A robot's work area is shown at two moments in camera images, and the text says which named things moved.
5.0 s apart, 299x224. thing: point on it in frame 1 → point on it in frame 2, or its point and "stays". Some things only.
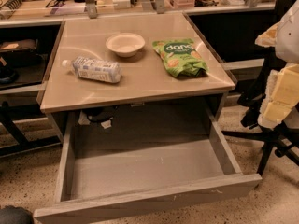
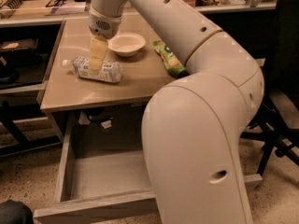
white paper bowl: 125,44 stays
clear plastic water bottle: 95,69 stays
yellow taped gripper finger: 281,95 → 104,28
